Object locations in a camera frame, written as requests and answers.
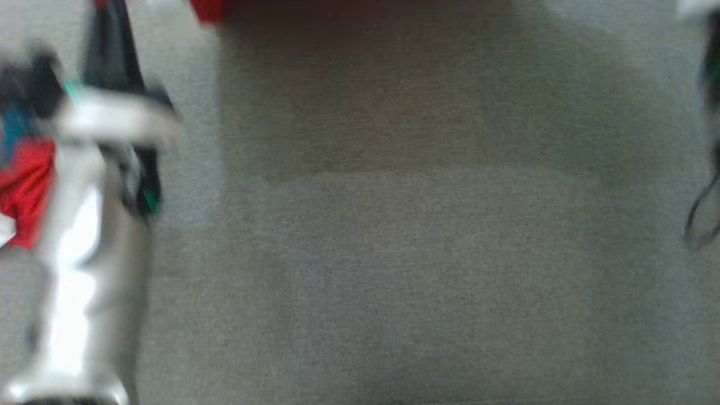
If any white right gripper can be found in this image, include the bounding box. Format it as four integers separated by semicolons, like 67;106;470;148
678;0;720;109

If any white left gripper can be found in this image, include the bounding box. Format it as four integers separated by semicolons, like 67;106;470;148
49;0;182;218

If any grey sofa seat cushion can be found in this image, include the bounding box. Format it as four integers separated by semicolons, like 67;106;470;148
0;0;720;405

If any left black cable blue plug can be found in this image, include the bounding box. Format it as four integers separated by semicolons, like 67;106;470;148
0;104;38;168

